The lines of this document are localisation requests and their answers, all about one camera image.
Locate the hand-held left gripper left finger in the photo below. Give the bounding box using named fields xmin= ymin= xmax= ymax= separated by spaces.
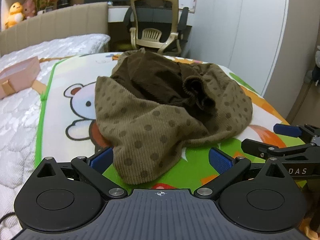
xmin=37 ymin=147 xmax=128 ymax=200

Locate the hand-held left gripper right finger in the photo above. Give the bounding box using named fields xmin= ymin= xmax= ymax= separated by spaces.
xmin=194 ymin=147 xmax=288 ymax=199

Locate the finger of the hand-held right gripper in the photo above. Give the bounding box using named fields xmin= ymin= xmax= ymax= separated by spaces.
xmin=241 ymin=139 xmax=320 ymax=160
xmin=273 ymin=124 xmax=320 ymax=143

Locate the brown polka dot sweater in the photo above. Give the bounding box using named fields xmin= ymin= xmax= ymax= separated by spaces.
xmin=94 ymin=47 xmax=253 ymax=185

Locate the grey plush toy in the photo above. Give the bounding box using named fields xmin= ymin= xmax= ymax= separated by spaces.
xmin=304 ymin=45 xmax=320 ymax=85

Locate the cartoon printed blanket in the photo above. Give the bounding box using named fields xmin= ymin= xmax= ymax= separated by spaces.
xmin=35 ymin=51 xmax=320 ymax=240

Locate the white quilted bed cover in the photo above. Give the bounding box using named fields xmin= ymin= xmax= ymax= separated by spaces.
xmin=0 ymin=33 xmax=111 ymax=230

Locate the tan cardboard piece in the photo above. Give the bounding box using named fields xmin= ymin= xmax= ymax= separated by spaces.
xmin=31 ymin=79 xmax=48 ymax=97

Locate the green stool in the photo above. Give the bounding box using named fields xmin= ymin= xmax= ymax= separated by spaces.
xmin=115 ymin=42 xmax=133 ymax=52

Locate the pink gift box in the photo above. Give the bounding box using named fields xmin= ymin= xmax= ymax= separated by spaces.
xmin=0 ymin=56 xmax=41 ymax=100

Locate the white wardrobe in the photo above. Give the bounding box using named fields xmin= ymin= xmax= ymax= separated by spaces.
xmin=175 ymin=0 xmax=293 ymax=98

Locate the beige bed headboard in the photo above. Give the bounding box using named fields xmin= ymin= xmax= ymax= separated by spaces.
xmin=0 ymin=2 xmax=108 ymax=57

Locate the white desk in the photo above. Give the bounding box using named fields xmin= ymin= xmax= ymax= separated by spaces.
xmin=107 ymin=4 xmax=195 ymax=23

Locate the beige mesh office chair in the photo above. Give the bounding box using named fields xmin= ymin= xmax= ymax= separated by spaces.
xmin=124 ymin=0 xmax=189 ymax=57

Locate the potted plant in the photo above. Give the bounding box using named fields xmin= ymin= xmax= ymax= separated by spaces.
xmin=36 ymin=0 xmax=58 ymax=14

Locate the pink plush toy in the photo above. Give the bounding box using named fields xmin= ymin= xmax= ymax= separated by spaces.
xmin=23 ymin=0 xmax=37 ymax=19

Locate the yellow duck plush toy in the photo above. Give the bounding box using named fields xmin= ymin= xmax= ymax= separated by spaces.
xmin=4 ymin=2 xmax=25 ymax=29

